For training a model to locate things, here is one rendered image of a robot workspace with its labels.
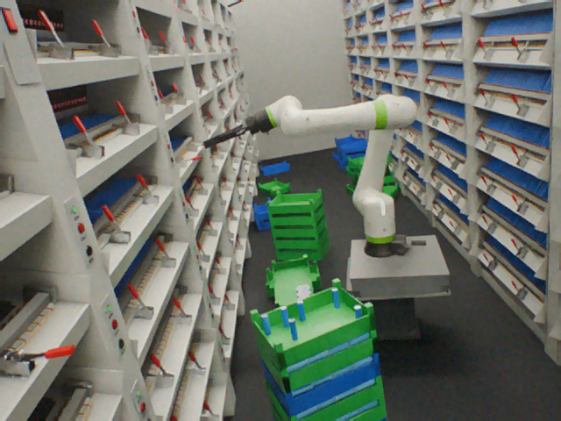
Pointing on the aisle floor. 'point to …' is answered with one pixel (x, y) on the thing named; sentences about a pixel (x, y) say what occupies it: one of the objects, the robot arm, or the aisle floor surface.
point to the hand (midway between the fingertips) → (212, 141)
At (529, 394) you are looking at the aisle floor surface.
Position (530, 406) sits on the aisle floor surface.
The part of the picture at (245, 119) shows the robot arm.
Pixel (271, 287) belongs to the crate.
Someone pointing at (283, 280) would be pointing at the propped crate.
